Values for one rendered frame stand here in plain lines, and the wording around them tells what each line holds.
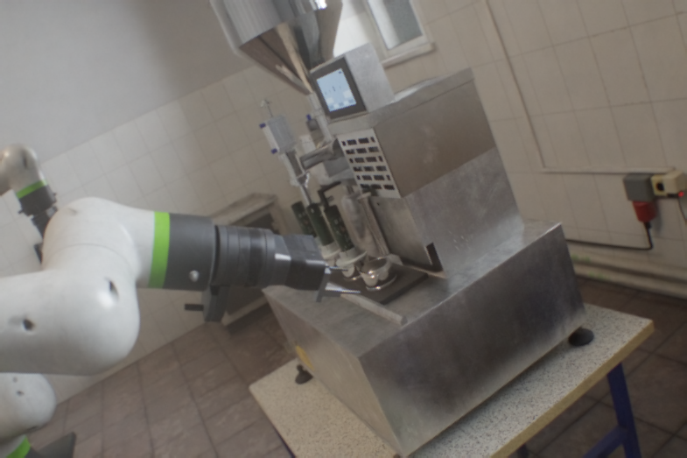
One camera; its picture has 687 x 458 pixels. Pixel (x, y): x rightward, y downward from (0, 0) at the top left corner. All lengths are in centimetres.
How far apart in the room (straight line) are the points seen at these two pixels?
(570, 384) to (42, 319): 92
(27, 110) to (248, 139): 183
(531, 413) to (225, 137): 404
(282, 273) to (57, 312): 28
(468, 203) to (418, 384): 34
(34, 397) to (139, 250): 68
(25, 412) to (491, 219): 101
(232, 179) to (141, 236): 417
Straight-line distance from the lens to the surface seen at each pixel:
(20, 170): 156
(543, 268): 110
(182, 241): 63
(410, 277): 108
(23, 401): 125
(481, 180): 107
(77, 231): 61
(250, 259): 66
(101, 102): 473
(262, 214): 417
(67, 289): 53
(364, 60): 95
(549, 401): 111
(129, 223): 63
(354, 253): 117
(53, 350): 53
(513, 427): 107
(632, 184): 248
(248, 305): 424
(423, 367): 98
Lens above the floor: 144
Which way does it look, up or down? 15 degrees down
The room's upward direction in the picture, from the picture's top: 24 degrees counter-clockwise
